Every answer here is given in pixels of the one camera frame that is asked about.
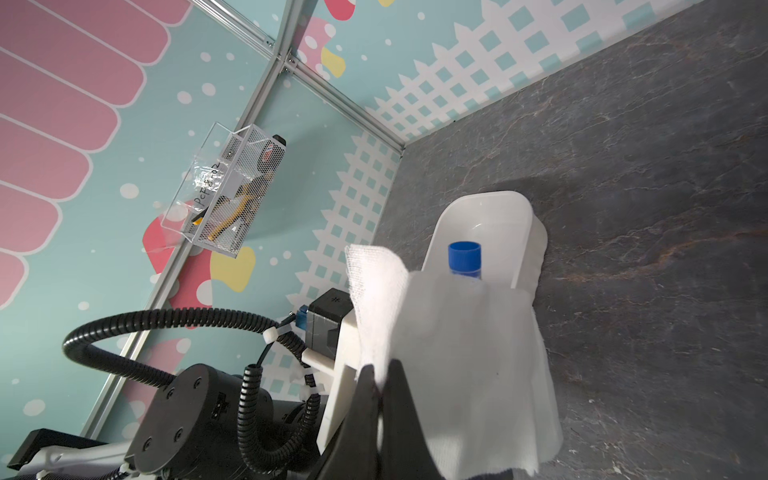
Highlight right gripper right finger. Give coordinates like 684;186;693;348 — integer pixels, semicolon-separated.
380;359;443;480

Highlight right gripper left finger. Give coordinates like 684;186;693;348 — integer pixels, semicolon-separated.
309;365;381;480

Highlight blue capped test tube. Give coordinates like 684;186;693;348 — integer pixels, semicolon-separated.
448;241;482;279

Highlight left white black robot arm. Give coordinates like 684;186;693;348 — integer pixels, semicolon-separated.
9;308;337;479

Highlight white plastic tray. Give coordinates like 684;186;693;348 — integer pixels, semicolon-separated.
422;191;548;295

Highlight clear plastic label bag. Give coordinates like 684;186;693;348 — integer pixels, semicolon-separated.
160;122;243;243

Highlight black tape roll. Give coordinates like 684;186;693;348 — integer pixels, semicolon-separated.
257;134;287;174

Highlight yellow handled pliers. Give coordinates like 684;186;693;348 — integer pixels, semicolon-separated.
192;171;274;242

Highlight white wire wall basket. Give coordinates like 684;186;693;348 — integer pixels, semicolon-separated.
185;125;280;258

